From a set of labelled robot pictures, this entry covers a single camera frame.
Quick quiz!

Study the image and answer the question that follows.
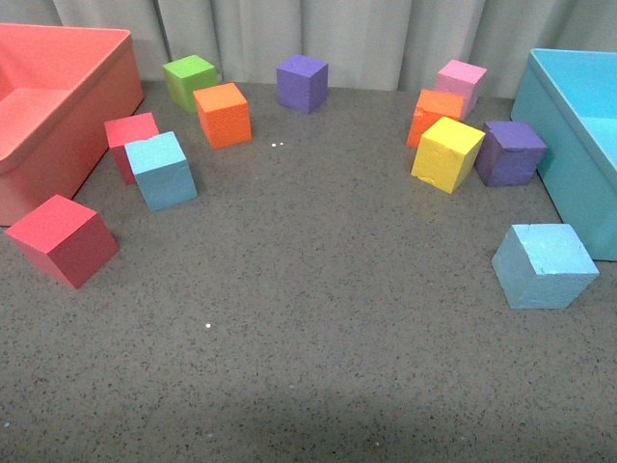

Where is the light blue foam cube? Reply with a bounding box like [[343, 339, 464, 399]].
[[125, 131, 198, 211], [492, 224, 600, 310]]

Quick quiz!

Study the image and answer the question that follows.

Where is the orange foam cube left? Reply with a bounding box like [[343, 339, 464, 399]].
[[194, 82, 253, 149]]

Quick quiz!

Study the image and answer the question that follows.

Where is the orange foam cube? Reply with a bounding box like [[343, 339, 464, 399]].
[[406, 89, 465, 148], [194, 82, 253, 149]]

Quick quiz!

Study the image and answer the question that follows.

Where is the purple foam cube rear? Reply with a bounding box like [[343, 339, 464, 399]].
[[276, 55, 329, 114]]

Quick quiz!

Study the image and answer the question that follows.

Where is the purple foam cube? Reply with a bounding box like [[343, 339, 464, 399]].
[[276, 55, 329, 114], [474, 121, 548, 187]]

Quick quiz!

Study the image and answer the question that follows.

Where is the yellow foam cube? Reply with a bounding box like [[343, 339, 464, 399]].
[[411, 117, 485, 194]]

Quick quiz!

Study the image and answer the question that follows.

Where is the orange foam cube right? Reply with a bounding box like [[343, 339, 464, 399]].
[[406, 89, 465, 148]]

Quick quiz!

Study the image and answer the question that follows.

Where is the grey curtain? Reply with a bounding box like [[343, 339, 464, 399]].
[[1, 0, 616, 97]]

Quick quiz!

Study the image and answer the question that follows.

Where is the green foam cube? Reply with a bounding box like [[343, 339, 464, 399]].
[[163, 55, 219, 114]]

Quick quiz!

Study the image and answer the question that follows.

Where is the red foam cube rear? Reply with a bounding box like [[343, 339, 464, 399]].
[[104, 112, 159, 185]]

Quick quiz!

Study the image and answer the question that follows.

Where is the red foam cube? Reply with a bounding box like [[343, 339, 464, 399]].
[[7, 195, 120, 289], [104, 112, 159, 185]]

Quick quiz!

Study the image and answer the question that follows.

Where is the pink foam cube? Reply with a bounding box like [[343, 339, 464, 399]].
[[434, 60, 487, 120]]

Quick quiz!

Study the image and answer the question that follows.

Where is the purple foam cube right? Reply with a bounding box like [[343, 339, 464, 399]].
[[474, 121, 548, 187]]

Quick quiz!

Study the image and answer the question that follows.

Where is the red foam cube front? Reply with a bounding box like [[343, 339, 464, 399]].
[[7, 195, 120, 289]]

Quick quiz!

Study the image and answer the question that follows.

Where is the red plastic bin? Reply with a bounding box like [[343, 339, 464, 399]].
[[1, 23, 144, 226]]

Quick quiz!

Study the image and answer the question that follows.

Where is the blue plastic bin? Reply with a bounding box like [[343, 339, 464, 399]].
[[511, 48, 616, 261]]

